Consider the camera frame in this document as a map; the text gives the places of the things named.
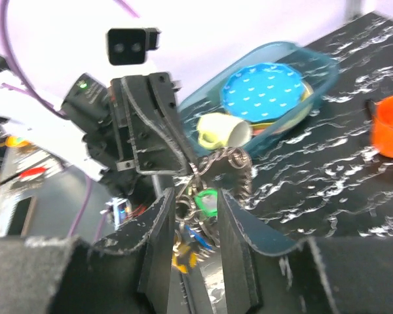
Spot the green capped key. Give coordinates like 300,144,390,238
194,188,217,217

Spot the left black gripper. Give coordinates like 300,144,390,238
83,72,198,196

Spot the clear blue plastic bin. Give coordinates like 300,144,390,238
178,42,339,157

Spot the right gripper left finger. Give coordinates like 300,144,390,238
91,188,176,313

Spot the blue capped key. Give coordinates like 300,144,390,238
185,225,213,252

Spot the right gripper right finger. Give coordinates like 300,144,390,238
217,190,295,313

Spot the large ring of keyrings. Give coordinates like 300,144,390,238
175,146,253,243

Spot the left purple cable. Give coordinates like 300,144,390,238
0,0,141,239

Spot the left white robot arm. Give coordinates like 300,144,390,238
0,55,198,198

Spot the orange plastic cup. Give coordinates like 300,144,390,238
364,96,393,158

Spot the yellow capped key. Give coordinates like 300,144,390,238
172,244,198,274

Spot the blue dotted plate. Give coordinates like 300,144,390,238
219,62,305,124

